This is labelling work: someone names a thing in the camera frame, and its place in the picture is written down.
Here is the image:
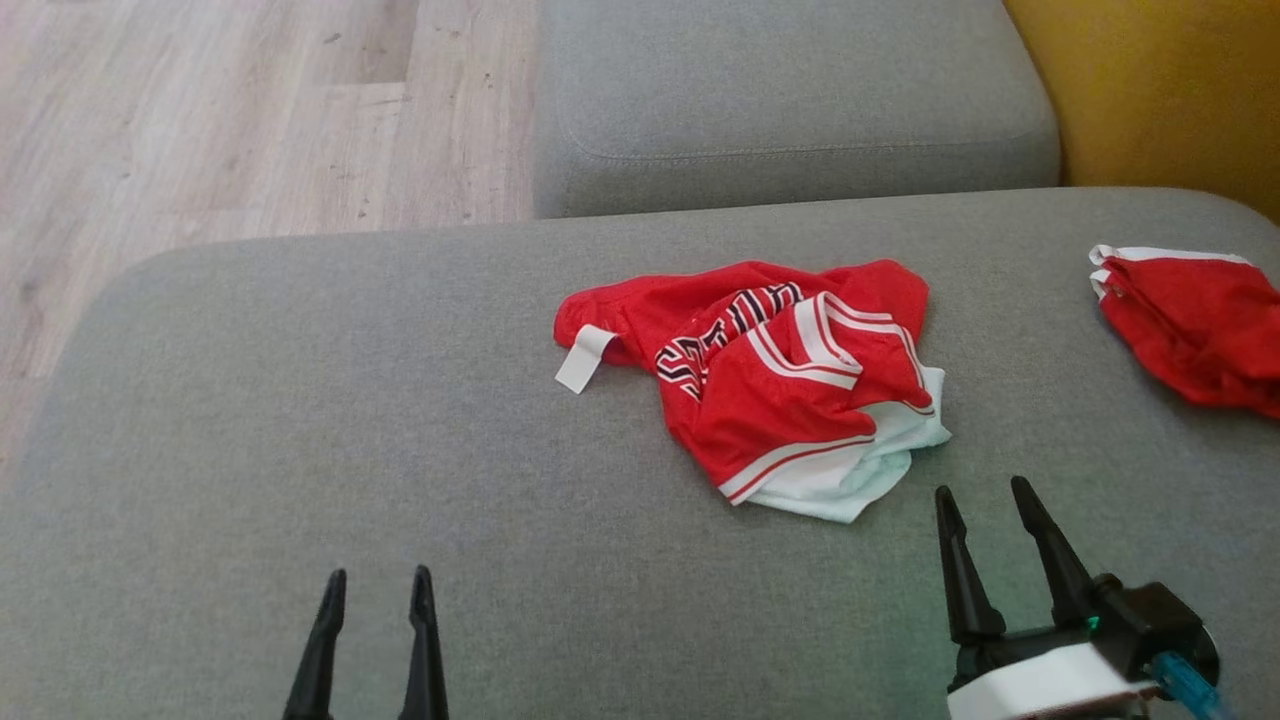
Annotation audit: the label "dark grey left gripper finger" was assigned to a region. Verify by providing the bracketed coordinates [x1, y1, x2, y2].
[283, 569, 348, 720]
[399, 565, 450, 720]

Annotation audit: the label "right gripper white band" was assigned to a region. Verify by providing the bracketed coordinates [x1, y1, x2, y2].
[935, 475, 1163, 720]

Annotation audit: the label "red and white basketball jersey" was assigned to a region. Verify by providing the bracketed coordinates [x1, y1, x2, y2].
[553, 259, 953, 524]

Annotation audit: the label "red shorts with white stripe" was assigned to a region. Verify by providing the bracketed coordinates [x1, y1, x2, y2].
[1088, 244, 1280, 419]

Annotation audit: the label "yellow sofa backrest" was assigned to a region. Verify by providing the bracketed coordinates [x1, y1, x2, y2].
[1003, 0, 1280, 226]

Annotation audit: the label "wide grey sofa seat cushion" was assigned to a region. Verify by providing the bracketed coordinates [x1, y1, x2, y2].
[533, 0, 1062, 220]

